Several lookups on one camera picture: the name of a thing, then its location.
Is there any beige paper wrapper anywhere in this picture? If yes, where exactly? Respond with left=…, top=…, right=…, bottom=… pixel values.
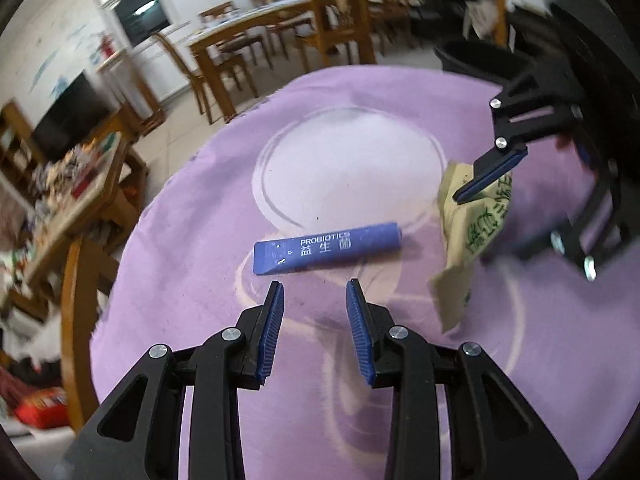
left=428, top=162, right=512, bottom=333

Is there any black trash bin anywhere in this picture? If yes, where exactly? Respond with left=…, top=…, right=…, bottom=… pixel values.
left=434, top=39, right=532, bottom=86

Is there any purple tablecloth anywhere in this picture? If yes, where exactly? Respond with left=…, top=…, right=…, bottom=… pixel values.
left=91, top=66, right=639, bottom=479

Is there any wooden dining chair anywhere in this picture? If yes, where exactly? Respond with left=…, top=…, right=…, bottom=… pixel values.
left=295, top=0, right=376, bottom=74

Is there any wooden coffee table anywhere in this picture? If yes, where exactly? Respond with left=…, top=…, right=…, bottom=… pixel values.
left=1, top=131, right=149, bottom=321

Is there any wooden dining table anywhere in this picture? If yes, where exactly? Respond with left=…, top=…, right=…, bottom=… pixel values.
left=188, top=0, right=314, bottom=122

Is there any black television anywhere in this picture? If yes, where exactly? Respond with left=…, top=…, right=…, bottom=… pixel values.
left=32, top=73, right=111, bottom=158

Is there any wooden plant stand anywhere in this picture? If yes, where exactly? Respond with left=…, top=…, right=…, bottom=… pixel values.
left=96, top=50, right=166, bottom=138

